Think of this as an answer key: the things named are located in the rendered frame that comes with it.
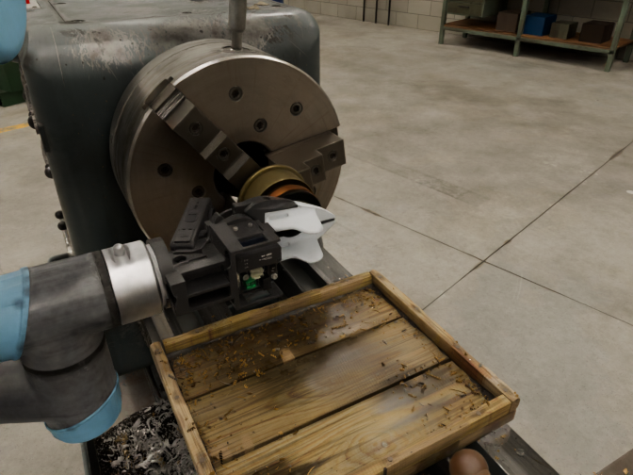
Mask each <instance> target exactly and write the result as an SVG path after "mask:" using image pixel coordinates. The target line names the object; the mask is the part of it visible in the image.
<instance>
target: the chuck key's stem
mask: <svg viewBox="0 0 633 475"><path fill-rule="evenodd" d="M246 11H247V0H229V25H228V27H229V29H230V30H231V31H232V43H231V49H230V50H235V51H241V50H243V49H242V32H243V31H245V29H246Z"/></svg>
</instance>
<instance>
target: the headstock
mask: <svg viewBox="0 0 633 475"><path fill-rule="evenodd" d="M36 1H37V3H38V4H39V6H40V8H33V9H27V10H26V12H31V11H38V12H37V13H34V14H30V15H26V16H27V18H28V21H26V31H25V36H24V43H23V46H22V48H21V50H20V52H19V54H18V55H17V56H16V57H15V58H14V59H13V60H12V62H17V63H19V67H20V68H19V71H20V75H21V76H20V77H21V80H22V84H23V87H24V89H23V91H24V92H23V98H24V99H25V100H26V104H27V108H28V111H29V113H28V119H27V122H28V125H29V126H30V127H31V128H33V129H35V130H36V133H37V135H38V134H40V136H41V150H42V156H43V160H44V162H45V164H46V165H45V166H44V167H45V170H44V174H45V175H46V176H47V177H48V178H51V179H54V183H55V186H56V190H57V196H58V199H59V202H60V206H61V210H62V213H63V217H64V220H65V223H66V227H67V230H68V234H69V237H70V241H71V244H72V247H73V253H74V256H77V255H81V254H87V253H91V252H95V251H99V250H100V251H101V250H103V249H107V248H111V247H113V246H114V245H115V244H117V243H120V244H126V243H130V242H134V241H138V240H141V241H144V243H145V244H146V240H147V239H148V238H147V237H146V236H145V234H144V233H143V231H142V230H141V228H140V227H139V225H138V223H137V220H136V218H135V216H134V214H133V212H132V210H131V209H130V207H129V205H128V203H127V202H126V200H125V198H124V196H123V194H122V191H121V189H120V187H119V185H118V182H117V180H116V178H115V175H114V172H113V169H112V165H111V160H110V153H109V135H110V127H111V123H112V119H113V115H114V112H115V109H116V107H117V104H118V103H119V101H120V99H121V97H122V94H123V92H124V90H125V89H126V87H127V86H128V84H129V83H130V82H131V80H132V79H133V78H134V77H135V75H136V74H137V73H138V72H139V71H140V70H141V69H142V68H143V67H144V66H145V65H146V64H148V63H149V62H150V61H151V60H153V59H154V58H155V57H157V56H159V55H160V54H162V53H164V52H165V51H167V50H169V49H171V48H173V47H175V46H177V45H180V44H183V43H186V42H190V41H198V40H204V39H225V40H230V41H231V40H232V31H231V30H230V29H229V27H228V25H229V0H200V1H190V0H36ZM260 1H261V2H265V3H267V4H269V5H267V6H259V5H256V6H257V7H259V8H260V9H253V10H251V9H247V11H246V29H245V31H243V32H242V42H244V43H246V44H248V45H250V46H253V47H255V48H257V49H260V50H262V51H264V52H266V53H268V54H271V55H273V56H275V57H277V58H279V59H281V60H284V61H286V62H288V63H290V64H292V65H294V66H296V65H297V66H298V68H299V69H301V70H303V71H304V72H305V73H307V74H308V75H310V76H311V77H312V78H313V79H314V80H315V81H316V82H317V83H318V85H319V86H320V31H319V26H318V24H317V21H316V19H315V18H314V16H313V15H312V14H311V13H309V12H308V11H306V10H305V9H302V8H296V7H293V6H289V5H287V4H283V3H279V2H276V1H272V0H247V7H250V6H254V4H257V3H258V2H260ZM297 66H296V67H297ZM95 94H97V95H95ZM102 95H103V96H102ZM109 100H110V101H109ZM93 113H94V114H93ZM100 114H101V115H100ZM90 132H91V133H90ZM98 132H99V133H98ZM93 143H94V144H93ZM82 148H83V149H82ZM101 167H102V168H101ZM113 185H114V186H113ZM103 195H104V196H103ZM125 210H126V211H125ZM102 216H103V217H102ZM125 217H126V218H125ZM107 227H108V228H107Z"/></svg>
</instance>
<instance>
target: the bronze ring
mask: <svg viewBox="0 0 633 475"><path fill-rule="evenodd" d="M256 196H273V197H279V198H285V199H290V200H292V201H297V202H302V203H306V204H310V205H316V206H319V207H321V204H320V201H319V200H318V198H317V197H316V196H315V194H314V193H313V192H312V190H311V188H310V187H309V186H308V185H307V184H306V183H305V182H304V180H303V178H302V176H301V175H300V174H299V173H298V172H297V171H296V170H294V169H293V168H291V167H289V166H286V165H282V164H275V165H269V166H266V167H264V168H262V169H260V170H258V171H257V172H255V173H254V174H253V175H251V176H250V177H249V179H248V180H247V181H246V182H245V184H244V185H243V187H242V189H241V191H240V193H239V196H238V201H237V202H238V203H240V202H243V201H245V200H248V199H250V198H252V197H256Z"/></svg>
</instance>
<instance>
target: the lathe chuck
mask: <svg viewBox="0 0 633 475"><path fill-rule="evenodd" d="M227 47H231V42H214V43H207V44H202V45H198V46H194V47H191V48H188V49H186V50H184V51H181V52H179V53H177V54H175V55H173V56H171V57H169V58H167V59H166V60H164V61H163V62H161V63H160V64H158V65H157V66H156V67H155V68H153V69H152V70H151V71H150V72H149V73H148V74H147V75H146V76H145V77H144V78H143V79H142V80H141V81H140V82H139V84H138V85H137V86H136V88H135V89H134V90H133V92H132V93H131V95H130V97H129V98H128V100H127V102H126V104H125V106H124V108H123V110H122V114H121V116H120V118H119V121H118V125H117V129H116V134H115V139H114V166H115V172H116V175H117V179H118V182H119V185H120V188H121V190H122V194H123V196H124V198H125V200H126V202H127V203H128V205H129V207H130V209H131V210H132V212H133V214H134V216H135V218H136V220H137V222H138V225H139V227H140V228H141V230H142V231H143V233H144V234H145V236H146V237H147V238H148V239H151V238H158V237H162V239H163V240H164V242H165V244H166V246H167V249H168V251H170V242H171V240H172V237H173V235H174V233H175V231H176V229H177V226H178V224H179V222H180V220H181V218H182V216H183V214H184V212H185V210H186V207H187V204H188V202H189V199H190V198H211V202H212V206H213V207H215V211H216V212H218V213H221V212H222V211H223V208H224V205H225V198H224V197H223V196H222V195H220V194H219V192H218V188H230V189H238V188H236V187H235V186H234V185H233V184H232V183H230V182H229V181H228V180H214V173H215V168H214V167H213V166H212V165H211V164H210V163H209V162H207V161H206V160H205V159H204V158H203V157H202V156H201V154H199V153H198V152H197V151H196V150H195V149H194V148H193V147H191V146H190V145H189V144H188V143H187V142H186V141H185V140H183V139H182V138H181V137H180V136H179V135H177V134H176V133H175V132H174V131H173V130H172V129H171V128H170V127H169V126H168V124H167V123H166V122H165V121H164V120H163V119H162V118H160V117H159V116H158V115H157V114H156V113H155V112H154V111H152V110H151V109H150V108H149V104H150V103H151V102H152V101H153V99H154V98H155V97H156V96H157V95H158V94H159V93H160V92H161V91H162V90H163V89H164V88H165V87H166V86H167V85H168V84H169V83H172V85H173V86H174V87H175V88H176V89H178V90H179V91H180V92H181V93H182V94H183V95H184V96H185V97H186V98H187V99H188V100H189V101H190V102H191V103H192V104H193V105H194V106H196V107H197V108H198V109H199V110H200V111H201V112H202V113H203V114H204V115H205V116H206V117H207V118H208V119H209V120H210V121H211V122H212V123H213V124H215V125H216V126H217V127H218V128H219V129H220V130H221V131H222V132H223V133H224V134H225V135H227V136H228V137H229V138H230V139H231V140H232V141H233V142H234V143H235V144H238V143H241V142H247V141H250V142H251V143H252V155H251V159H252V160H253V161H254V162H256V163H257V164H258V165H259V166H260V167H261V168H263V166H262V162H261V157H260V154H259V149H258V146H259V143H260V144H262V145H264V146H265V147H266V148H267V149H268V150H269V151H274V150H277V149H279V148H282V147H285V146H287V145H289V144H292V143H295V142H297V141H300V140H303V139H307V138H310V137H312V136H314V135H317V134H320V133H323V132H325V131H328V130H331V129H333V128H335V127H338V126H340V123H339V120H338V117H337V114H336V112H335V109H334V107H333V104H332V102H331V100H330V99H329V97H328V95H327V94H326V92H325V91H324V90H323V89H322V88H321V87H320V86H319V85H318V83H317V82H316V81H315V80H314V79H313V78H312V77H311V76H310V75H308V74H307V73H305V72H304V71H303V70H301V69H299V68H298V67H296V66H294V65H292V64H290V63H288V62H286V61H284V60H281V59H279V58H277V57H275V56H273V55H271V54H268V53H266V52H264V51H262V50H260V49H257V48H254V47H251V46H249V45H245V44H242V48H244V49H247V50H249V51H230V50H225V49H224V48H227ZM341 168H342V166H339V167H337V168H334V169H331V170H329V171H326V172H325V173H326V179H327V180H324V181H322V182H319V183H317V184H314V185H313V186H314V192H315V193H314V194H315V196H316V197H317V198H318V200H319V201H320V204H321V207H322V208H324V209H326V208H327V207H328V205H329V203H330V201H331V199H332V197H333V194H334V192H335V189H336V186H337V183H338V180H339V176H340V172H341ZM238 190H239V189H238Z"/></svg>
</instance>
